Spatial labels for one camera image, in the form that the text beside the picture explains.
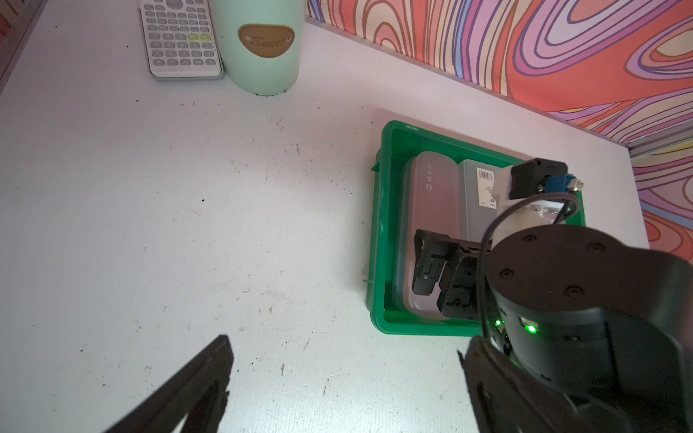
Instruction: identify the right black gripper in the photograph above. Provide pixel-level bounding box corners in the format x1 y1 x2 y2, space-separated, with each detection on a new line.
411 229 479 321

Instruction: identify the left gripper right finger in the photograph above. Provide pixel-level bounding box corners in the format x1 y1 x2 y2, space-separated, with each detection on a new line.
458 336 595 432

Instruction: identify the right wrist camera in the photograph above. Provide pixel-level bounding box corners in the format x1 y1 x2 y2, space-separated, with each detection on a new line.
491 158 586 227

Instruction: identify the clear rectangular pencil case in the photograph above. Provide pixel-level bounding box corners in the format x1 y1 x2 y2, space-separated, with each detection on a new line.
458 159 499 242

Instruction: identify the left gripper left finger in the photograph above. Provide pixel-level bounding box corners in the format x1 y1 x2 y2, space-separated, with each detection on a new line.
108 335 234 432

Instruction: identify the green plastic storage tray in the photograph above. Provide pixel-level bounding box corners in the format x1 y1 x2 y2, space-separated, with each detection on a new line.
365 120 587 337

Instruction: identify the pink pencil case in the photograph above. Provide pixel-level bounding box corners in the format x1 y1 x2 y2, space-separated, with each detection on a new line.
392 152 461 320

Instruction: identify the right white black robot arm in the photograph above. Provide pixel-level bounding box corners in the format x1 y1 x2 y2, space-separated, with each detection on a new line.
413 193 692 432

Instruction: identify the green pen holder cup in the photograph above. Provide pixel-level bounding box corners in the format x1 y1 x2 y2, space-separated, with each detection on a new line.
210 0 306 97

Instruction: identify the white calculator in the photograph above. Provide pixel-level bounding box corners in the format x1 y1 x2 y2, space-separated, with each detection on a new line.
139 0 224 80

